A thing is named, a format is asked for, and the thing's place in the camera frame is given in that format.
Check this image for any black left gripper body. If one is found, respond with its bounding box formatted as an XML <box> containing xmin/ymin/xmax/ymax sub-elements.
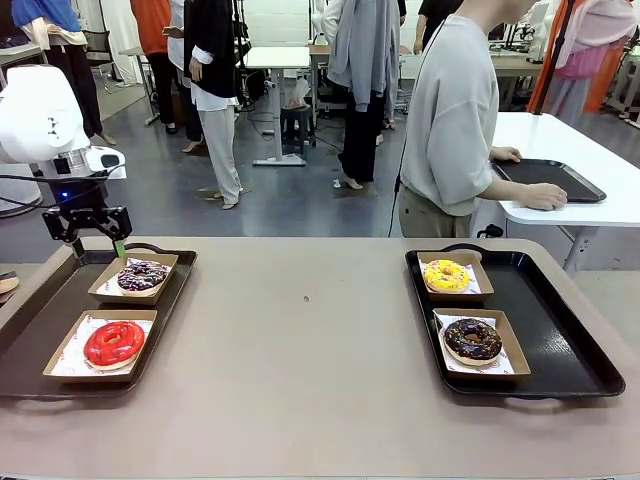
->
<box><xmin>49</xmin><ymin>176</ymin><xmax>110</xmax><ymax>215</ymax></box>

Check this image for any dark donut with white sprinkles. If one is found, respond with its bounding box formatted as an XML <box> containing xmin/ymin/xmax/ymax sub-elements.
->
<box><xmin>117</xmin><ymin>258</ymin><xmax>171</xmax><ymax>296</ymax></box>

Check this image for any kraft paper box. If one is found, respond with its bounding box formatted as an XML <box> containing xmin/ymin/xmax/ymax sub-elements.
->
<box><xmin>417</xmin><ymin>251</ymin><xmax>495</xmax><ymax>303</ymax></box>
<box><xmin>432</xmin><ymin>308</ymin><xmax>532</xmax><ymax>383</ymax></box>
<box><xmin>42</xmin><ymin>309</ymin><xmax>159</xmax><ymax>384</ymax></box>
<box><xmin>87</xmin><ymin>252</ymin><xmax>180</xmax><ymax>307</ymax></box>

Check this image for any red glazed donut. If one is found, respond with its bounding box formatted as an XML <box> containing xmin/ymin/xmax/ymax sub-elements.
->
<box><xmin>83</xmin><ymin>320</ymin><xmax>146</xmax><ymax>371</ymax></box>

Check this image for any yellow sprinkled donut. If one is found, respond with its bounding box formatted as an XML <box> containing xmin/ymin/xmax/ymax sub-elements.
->
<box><xmin>422</xmin><ymin>258</ymin><xmax>471</xmax><ymax>294</ymax></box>

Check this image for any chocolate glazed donut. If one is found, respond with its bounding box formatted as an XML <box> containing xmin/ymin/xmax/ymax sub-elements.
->
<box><xmin>443</xmin><ymin>317</ymin><xmax>504</xmax><ymax>366</ymax></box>

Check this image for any black serving tray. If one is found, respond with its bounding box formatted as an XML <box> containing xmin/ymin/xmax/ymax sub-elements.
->
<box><xmin>492</xmin><ymin>158</ymin><xmax>608</xmax><ymax>204</ymax></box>

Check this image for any person right forearm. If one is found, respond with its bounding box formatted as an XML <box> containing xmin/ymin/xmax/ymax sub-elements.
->
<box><xmin>487</xmin><ymin>175</ymin><xmax>532</xmax><ymax>207</ymax></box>

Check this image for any person right hand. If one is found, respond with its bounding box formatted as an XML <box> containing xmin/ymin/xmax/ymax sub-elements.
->
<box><xmin>522</xmin><ymin>182</ymin><xmax>569</xmax><ymax>212</ymax></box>

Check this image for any mannequin in blue top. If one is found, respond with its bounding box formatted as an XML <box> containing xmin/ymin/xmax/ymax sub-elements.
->
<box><xmin>10</xmin><ymin>0</ymin><xmax>119</xmax><ymax>147</ymax></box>

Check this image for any black office chair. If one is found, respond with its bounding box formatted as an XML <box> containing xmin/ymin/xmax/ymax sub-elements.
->
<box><xmin>82</xmin><ymin>29</ymin><xmax>111</xmax><ymax>66</ymax></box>

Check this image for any wooden top desk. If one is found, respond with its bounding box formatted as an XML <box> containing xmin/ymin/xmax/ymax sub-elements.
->
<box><xmin>118</xmin><ymin>45</ymin><xmax>162</xmax><ymax>125</ymax></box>

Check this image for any white desk with metal legs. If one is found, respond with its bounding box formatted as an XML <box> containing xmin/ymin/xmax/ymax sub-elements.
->
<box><xmin>0</xmin><ymin>42</ymin><xmax>49</xmax><ymax>66</ymax></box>

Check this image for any mannequin in grey trousers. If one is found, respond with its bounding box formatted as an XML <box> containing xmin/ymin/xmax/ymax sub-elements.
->
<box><xmin>162</xmin><ymin>0</ymin><xmax>206</xmax><ymax>154</ymax></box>

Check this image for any person in orange top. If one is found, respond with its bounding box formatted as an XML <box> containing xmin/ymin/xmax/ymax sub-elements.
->
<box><xmin>130</xmin><ymin>0</ymin><xmax>179</xmax><ymax>135</ymax></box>

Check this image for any mannequin in black jacket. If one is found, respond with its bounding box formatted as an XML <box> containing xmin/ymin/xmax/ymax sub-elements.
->
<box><xmin>183</xmin><ymin>0</ymin><xmax>244</xmax><ymax>210</ymax></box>

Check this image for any black stool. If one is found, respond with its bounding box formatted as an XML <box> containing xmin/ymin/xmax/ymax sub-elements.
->
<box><xmin>279</xmin><ymin>104</ymin><xmax>317</xmax><ymax>151</ymax></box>

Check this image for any clear plastic bag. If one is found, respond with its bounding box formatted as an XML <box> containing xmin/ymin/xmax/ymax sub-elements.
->
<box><xmin>284</xmin><ymin>77</ymin><xmax>314</xmax><ymax>109</ymax></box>

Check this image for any white standing desk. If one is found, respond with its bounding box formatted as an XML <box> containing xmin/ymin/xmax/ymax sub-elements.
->
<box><xmin>243</xmin><ymin>46</ymin><xmax>312</xmax><ymax>167</ymax></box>

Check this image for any person in beige sweater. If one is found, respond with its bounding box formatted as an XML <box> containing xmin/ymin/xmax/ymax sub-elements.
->
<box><xmin>398</xmin><ymin>0</ymin><xmax>501</xmax><ymax>239</ymax></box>

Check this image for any person in black top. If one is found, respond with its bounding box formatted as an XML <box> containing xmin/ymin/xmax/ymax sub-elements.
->
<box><xmin>417</xmin><ymin>0</ymin><xmax>464</xmax><ymax>56</ymax></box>

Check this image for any long wooden workbench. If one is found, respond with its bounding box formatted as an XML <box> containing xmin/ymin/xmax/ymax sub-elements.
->
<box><xmin>492</xmin><ymin>42</ymin><xmax>546</xmax><ymax>111</ymax></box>

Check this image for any black stand pole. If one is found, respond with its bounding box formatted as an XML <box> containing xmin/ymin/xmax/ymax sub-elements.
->
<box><xmin>537</xmin><ymin>0</ymin><xmax>576</xmax><ymax>116</ymax></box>

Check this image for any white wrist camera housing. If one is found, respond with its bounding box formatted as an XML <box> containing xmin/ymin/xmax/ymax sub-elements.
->
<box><xmin>82</xmin><ymin>145</ymin><xmax>127</xmax><ymax>179</ymax></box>

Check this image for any brown handled tray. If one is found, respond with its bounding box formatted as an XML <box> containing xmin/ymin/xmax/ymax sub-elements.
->
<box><xmin>0</xmin><ymin>242</ymin><xmax>199</xmax><ymax>401</ymax></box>

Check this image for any black handled tray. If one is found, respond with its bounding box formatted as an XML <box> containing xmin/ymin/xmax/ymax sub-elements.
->
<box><xmin>404</xmin><ymin>243</ymin><xmax>627</xmax><ymax>401</ymax></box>

